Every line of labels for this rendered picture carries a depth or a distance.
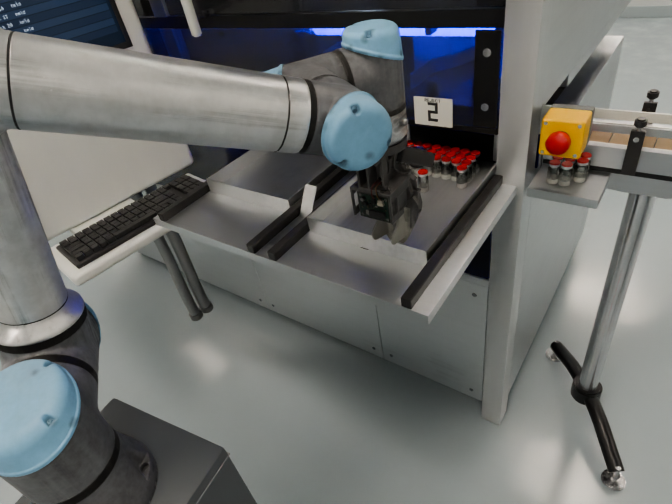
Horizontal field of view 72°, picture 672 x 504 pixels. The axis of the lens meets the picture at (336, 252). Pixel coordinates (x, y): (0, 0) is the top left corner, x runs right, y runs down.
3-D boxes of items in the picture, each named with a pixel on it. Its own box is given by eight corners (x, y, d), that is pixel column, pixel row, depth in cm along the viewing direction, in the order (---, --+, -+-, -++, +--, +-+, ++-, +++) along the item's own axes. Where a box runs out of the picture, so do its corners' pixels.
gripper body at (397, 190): (353, 218, 74) (341, 149, 67) (380, 190, 79) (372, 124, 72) (395, 228, 70) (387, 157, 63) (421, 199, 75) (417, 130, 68)
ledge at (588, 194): (546, 164, 103) (547, 156, 102) (612, 173, 96) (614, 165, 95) (525, 196, 95) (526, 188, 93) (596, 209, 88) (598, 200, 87)
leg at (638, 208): (572, 380, 148) (626, 165, 101) (603, 392, 143) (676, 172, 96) (564, 402, 142) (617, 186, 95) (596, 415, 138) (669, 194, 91)
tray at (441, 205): (394, 154, 113) (393, 141, 111) (500, 172, 99) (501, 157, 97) (310, 231, 94) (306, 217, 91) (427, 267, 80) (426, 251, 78)
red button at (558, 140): (548, 146, 86) (551, 125, 84) (571, 149, 84) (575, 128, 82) (542, 155, 84) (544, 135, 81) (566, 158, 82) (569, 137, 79)
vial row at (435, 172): (399, 166, 108) (397, 147, 105) (473, 179, 99) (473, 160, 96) (394, 170, 107) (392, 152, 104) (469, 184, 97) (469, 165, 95)
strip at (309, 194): (311, 206, 101) (305, 183, 97) (322, 209, 99) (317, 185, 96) (269, 244, 92) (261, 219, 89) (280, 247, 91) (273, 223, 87)
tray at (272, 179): (296, 132, 134) (293, 120, 131) (373, 143, 120) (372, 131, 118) (210, 191, 114) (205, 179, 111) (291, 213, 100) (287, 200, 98)
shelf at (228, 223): (284, 136, 137) (283, 130, 136) (528, 175, 100) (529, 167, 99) (156, 224, 109) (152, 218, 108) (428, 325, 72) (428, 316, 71)
